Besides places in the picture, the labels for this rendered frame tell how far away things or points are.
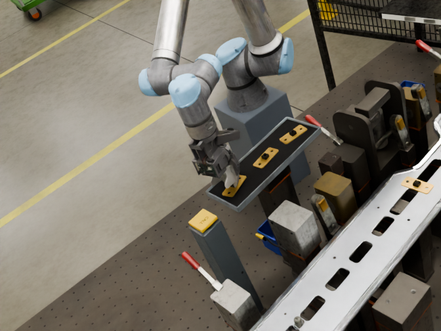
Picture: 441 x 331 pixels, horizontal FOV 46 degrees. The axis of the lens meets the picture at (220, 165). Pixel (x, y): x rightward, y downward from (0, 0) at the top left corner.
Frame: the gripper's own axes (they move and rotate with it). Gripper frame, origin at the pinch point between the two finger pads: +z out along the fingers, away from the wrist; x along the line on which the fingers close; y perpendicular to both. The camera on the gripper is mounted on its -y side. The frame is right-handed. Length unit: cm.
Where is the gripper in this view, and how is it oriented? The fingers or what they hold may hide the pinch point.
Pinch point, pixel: (232, 180)
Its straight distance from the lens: 145.3
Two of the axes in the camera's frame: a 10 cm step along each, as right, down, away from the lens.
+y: -5.0, 6.8, -5.4
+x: 8.0, 1.3, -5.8
